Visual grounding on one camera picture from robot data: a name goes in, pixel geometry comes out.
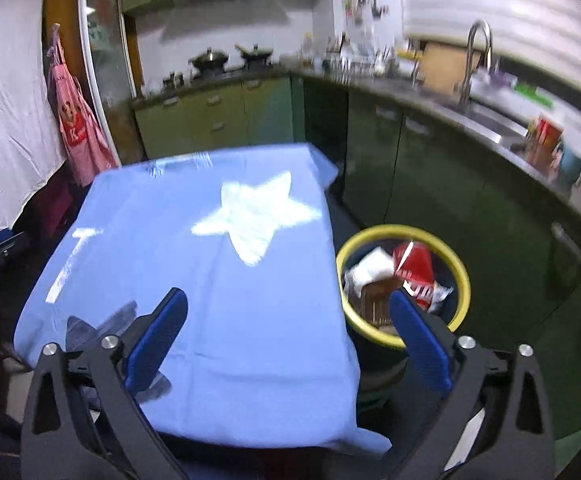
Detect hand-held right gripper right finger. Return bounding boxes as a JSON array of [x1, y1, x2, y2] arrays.
[[389, 290, 556, 480]]

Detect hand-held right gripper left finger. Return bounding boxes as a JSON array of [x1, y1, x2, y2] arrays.
[[20, 287, 191, 480]]

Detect brown plastic tray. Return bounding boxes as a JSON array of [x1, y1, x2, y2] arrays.
[[357, 277, 403, 328]]

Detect crushed red drink can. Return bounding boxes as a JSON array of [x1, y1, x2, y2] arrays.
[[393, 241, 453, 311]]

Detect white paper towel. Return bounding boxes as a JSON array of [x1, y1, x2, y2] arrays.
[[344, 247, 396, 296]]

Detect yellow rimmed trash bin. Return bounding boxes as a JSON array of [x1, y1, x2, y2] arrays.
[[336, 225, 472, 401]]

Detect dark red chair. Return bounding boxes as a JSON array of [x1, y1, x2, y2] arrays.
[[35, 180, 74, 241]]

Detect blue printed tablecloth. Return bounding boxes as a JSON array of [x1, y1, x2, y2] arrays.
[[14, 142, 393, 456]]

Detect white hanging cloth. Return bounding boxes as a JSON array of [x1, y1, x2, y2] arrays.
[[0, 0, 68, 233]]

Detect red checked apron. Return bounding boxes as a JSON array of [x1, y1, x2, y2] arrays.
[[45, 24, 121, 187]]

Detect dark green base cabinets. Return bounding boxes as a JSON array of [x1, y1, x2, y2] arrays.
[[290, 75, 581, 441]]

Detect dark stone countertop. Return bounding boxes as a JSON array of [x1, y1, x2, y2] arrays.
[[130, 62, 581, 231]]

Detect glass sliding door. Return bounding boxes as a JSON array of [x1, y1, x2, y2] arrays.
[[78, 0, 146, 168]]

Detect blue mug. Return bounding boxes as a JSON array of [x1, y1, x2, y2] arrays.
[[553, 142, 581, 188]]

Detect light green base cabinets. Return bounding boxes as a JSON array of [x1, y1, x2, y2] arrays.
[[133, 77, 293, 161]]

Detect steel sink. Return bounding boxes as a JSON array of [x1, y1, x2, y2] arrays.
[[440, 100, 531, 143]]

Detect red paper cup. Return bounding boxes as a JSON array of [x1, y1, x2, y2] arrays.
[[525, 112, 566, 171]]

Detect green plastic tray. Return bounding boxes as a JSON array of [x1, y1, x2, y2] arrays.
[[513, 82, 556, 108]]

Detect gas stove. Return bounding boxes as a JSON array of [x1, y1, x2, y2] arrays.
[[188, 65, 284, 83]]

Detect wooden cutting board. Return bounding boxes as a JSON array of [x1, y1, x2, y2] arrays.
[[415, 42, 486, 96]]

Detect purple drain holder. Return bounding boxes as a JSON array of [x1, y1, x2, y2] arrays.
[[487, 70, 518, 88]]

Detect tall steel faucet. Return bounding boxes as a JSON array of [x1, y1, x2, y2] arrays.
[[457, 20, 493, 106]]

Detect black wok with lid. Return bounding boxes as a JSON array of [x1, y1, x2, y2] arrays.
[[189, 47, 231, 73]]

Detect white dish rack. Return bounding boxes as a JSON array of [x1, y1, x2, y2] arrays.
[[323, 45, 396, 78]]

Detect black frying pan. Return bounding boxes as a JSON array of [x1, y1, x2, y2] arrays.
[[234, 42, 275, 67]]

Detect dark sauce bottles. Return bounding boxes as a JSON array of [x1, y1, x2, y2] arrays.
[[325, 32, 351, 58]]

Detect clear plastic bottle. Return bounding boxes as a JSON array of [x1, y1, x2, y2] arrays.
[[300, 32, 316, 68]]

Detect hanging kitchen utensils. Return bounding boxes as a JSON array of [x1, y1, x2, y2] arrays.
[[343, 0, 391, 26]]

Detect white window blind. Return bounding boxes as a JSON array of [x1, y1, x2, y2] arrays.
[[400, 0, 581, 121]]

